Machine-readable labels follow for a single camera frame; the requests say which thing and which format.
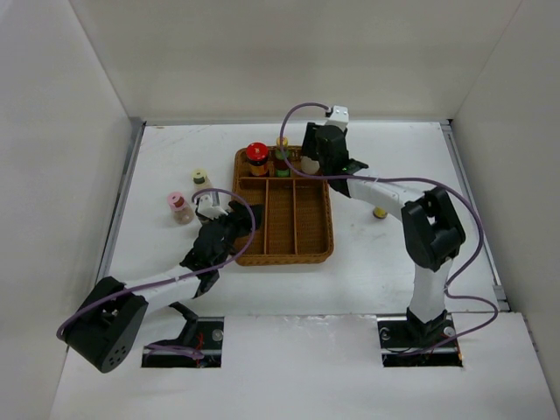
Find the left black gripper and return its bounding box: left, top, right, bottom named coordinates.
left=206, top=201, right=261, bottom=270

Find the grey lid white shaker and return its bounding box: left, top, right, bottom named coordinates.
left=300, top=156, right=320, bottom=175

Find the green label yellow cap bottle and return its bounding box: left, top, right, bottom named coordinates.
left=273, top=136, right=291, bottom=178

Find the red lid sauce jar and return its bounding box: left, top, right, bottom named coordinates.
left=245, top=142, right=270, bottom=178

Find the yellow lid spice jar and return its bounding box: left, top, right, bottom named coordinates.
left=192, top=168, right=214, bottom=198

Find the pink lid spice jar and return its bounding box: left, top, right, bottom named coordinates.
left=167, top=192, right=195, bottom=225

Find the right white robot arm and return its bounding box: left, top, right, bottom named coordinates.
left=302, top=122, right=466, bottom=347

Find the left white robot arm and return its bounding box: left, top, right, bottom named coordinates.
left=56, top=201, right=264, bottom=374

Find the brown wicker divided basket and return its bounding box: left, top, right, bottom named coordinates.
left=233, top=149, right=334, bottom=266

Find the small yellow label bottle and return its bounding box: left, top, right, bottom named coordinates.
left=373, top=207, right=388, bottom=220

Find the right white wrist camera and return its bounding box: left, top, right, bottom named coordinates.
left=325, top=105, right=349, bottom=129

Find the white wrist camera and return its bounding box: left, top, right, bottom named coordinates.
left=195, top=192, right=228, bottom=223
left=325, top=105, right=349, bottom=129

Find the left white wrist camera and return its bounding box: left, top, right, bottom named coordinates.
left=195, top=192, right=228, bottom=223

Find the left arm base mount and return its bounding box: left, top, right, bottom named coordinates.
left=141, top=302, right=225, bottom=368

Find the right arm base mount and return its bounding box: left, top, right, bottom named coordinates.
left=377, top=314, right=463, bottom=368

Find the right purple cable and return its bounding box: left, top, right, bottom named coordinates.
left=279, top=101, right=500, bottom=356

